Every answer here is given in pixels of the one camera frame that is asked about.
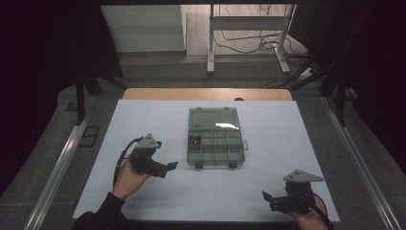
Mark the dark floor outlet plate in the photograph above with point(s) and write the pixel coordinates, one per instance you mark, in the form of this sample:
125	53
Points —
89	136

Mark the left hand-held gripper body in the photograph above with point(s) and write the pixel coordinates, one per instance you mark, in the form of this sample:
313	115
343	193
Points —
145	158

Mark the white wall panel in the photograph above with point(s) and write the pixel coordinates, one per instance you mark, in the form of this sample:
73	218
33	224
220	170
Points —
143	28

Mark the white metal desk frame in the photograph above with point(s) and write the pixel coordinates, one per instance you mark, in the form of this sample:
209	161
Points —
249	23

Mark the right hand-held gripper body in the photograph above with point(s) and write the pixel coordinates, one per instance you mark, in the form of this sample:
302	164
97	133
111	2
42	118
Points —
297	201

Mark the wooden table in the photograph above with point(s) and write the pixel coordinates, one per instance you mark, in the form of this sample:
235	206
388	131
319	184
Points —
191	94

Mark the person's right hand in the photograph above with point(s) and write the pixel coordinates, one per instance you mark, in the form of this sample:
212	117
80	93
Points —
311	222

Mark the clear grey compartment storage box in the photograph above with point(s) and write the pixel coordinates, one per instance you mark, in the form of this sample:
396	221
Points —
220	150

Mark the aluminium rail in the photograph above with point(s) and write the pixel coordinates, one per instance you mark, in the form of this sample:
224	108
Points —
57	174
357	159

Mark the black metal stand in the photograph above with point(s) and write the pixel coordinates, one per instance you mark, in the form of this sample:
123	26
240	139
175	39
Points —
341	96
81	96

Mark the white table board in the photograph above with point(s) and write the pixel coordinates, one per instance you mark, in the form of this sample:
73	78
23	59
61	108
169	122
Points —
223	191

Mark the person's left hand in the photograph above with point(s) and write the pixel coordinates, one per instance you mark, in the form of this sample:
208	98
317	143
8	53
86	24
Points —
129	182

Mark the white power strip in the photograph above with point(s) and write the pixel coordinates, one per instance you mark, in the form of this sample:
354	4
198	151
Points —
306	74

